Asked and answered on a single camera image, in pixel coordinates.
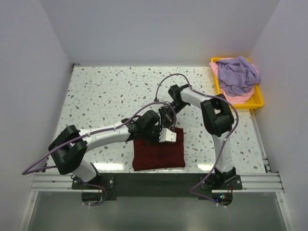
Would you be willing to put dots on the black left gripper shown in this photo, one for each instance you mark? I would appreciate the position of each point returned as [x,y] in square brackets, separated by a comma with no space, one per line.
[156,140]

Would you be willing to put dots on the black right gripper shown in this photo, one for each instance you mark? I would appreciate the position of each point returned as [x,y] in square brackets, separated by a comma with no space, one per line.
[167,119]

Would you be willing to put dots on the dark red t shirt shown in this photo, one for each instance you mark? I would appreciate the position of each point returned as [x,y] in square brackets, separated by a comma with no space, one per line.
[149,156]

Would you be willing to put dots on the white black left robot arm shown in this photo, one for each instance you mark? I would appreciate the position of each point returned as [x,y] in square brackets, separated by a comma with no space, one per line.
[69,148]

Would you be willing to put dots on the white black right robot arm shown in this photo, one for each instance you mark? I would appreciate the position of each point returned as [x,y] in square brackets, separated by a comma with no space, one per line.
[218,120]

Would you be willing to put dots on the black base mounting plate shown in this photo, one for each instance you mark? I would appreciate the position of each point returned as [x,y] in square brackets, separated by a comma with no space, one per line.
[114,185]

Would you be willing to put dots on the pink t shirt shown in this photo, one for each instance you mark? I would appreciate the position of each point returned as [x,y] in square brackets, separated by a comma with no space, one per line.
[239,99]

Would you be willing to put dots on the lavender t shirt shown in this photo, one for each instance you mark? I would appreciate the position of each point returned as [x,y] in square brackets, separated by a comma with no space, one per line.
[237,76]

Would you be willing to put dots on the yellow plastic bin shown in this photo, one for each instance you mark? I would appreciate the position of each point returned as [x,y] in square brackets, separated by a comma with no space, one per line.
[255,102]

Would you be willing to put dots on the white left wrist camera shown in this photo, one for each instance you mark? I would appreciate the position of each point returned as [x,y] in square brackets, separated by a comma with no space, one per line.
[166,135]

